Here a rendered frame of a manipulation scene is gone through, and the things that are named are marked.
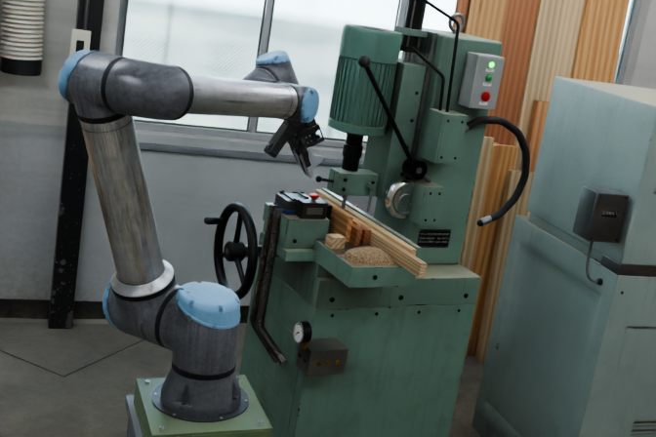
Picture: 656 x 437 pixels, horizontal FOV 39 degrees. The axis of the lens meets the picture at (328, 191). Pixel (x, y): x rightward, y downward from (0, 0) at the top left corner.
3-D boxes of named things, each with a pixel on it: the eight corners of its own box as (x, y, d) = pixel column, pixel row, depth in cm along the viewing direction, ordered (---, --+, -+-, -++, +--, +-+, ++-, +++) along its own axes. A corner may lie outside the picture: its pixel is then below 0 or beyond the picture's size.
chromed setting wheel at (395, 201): (380, 217, 283) (387, 177, 280) (414, 217, 289) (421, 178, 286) (385, 219, 281) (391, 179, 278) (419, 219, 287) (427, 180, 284)
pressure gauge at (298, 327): (290, 343, 267) (294, 317, 265) (302, 343, 269) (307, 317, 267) (300, 353, 262) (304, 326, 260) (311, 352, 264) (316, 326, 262)
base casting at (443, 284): (255, 257, 306) (259, 230, 304) (403, 256, 334) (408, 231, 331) (315, 310, 268) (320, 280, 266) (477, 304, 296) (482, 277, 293)
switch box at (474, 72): (457, 103, 284) (467, 51, 281) (483, 106, 289) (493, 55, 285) (469, 107, 279) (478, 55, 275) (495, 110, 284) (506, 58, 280)
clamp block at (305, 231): (264, 233, 278) (267, 204, 276) (304, 233, 285) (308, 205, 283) (284, 250, 266) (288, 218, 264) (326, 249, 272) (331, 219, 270)
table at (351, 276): (234, 218, 298) (236, 201, 297) (319, 220, 313) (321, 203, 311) (317, 289, 247) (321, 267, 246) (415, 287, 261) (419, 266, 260)
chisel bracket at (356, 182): (325, 193, 289) (329, 167, 287) (364, 194, 296) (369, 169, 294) (336, 200, 283) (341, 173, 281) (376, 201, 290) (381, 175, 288)
